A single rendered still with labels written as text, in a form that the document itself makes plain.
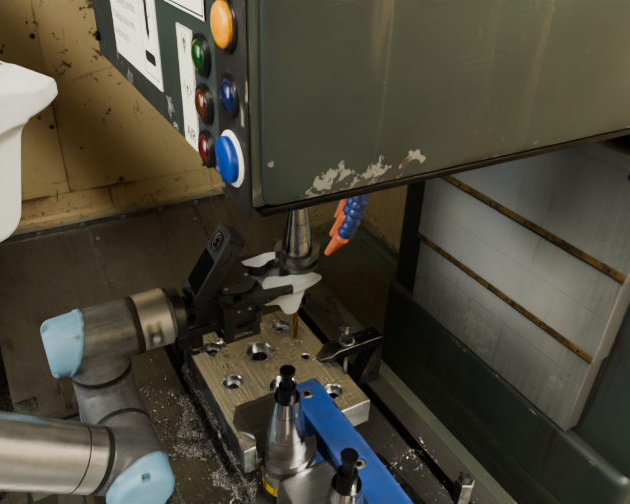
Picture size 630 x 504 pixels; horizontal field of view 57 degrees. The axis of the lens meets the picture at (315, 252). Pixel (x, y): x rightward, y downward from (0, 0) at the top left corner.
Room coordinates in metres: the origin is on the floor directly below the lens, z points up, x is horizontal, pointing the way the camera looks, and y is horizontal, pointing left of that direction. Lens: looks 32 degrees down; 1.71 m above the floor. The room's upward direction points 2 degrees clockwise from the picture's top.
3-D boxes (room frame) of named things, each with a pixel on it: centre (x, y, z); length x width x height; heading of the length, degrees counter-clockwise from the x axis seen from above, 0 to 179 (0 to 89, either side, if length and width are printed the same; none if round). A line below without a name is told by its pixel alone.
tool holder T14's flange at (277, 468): (0.40, 0.02, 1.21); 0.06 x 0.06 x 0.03
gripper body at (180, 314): (0.63, 0.14, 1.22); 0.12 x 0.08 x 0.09; 121
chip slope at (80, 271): (1.27, 0.37, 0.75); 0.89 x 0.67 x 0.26; 121
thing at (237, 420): (0.45, 0.05, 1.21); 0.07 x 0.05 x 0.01; 121
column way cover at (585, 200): (0.92, -0.36, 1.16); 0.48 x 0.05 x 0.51; 31
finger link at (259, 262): (0.71, 0.06, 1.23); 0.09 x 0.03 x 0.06; 134
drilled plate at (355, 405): (0.76, 0.07, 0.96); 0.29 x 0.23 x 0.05; 31
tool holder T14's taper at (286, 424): (0.40, 0.02, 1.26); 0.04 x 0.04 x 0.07
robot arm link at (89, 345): (0.55, 0.27, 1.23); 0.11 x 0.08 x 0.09; 121
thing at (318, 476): (0.36, -0.01, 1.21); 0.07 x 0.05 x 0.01; 121
